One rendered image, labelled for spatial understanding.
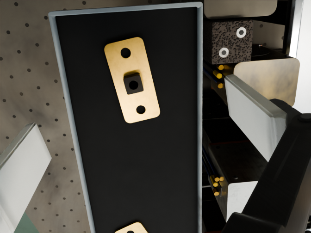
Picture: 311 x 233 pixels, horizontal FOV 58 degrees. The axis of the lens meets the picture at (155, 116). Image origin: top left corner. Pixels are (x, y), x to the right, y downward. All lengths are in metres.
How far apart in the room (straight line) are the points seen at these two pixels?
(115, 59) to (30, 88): 0.56
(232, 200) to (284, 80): 0.19
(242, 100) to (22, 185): 0.13
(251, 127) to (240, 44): 0.21
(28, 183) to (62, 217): 0.84
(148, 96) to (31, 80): 0.55
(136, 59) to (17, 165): 0.15
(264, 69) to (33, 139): 0.30
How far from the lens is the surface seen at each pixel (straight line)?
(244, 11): 0.38
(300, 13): 0.50
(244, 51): 0.36
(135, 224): 0.38
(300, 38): 0.51
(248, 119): 0.16
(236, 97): 0.17
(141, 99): 0.29
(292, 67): 0.42
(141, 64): 0.28
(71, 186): 0.93
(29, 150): 0.19
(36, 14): 0.77
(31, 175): 0.18
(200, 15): 0.28
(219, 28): 0.35
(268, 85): 0.41
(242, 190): 0.44
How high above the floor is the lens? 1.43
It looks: 67 degrees down
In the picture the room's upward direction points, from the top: 169 degrees clockwise
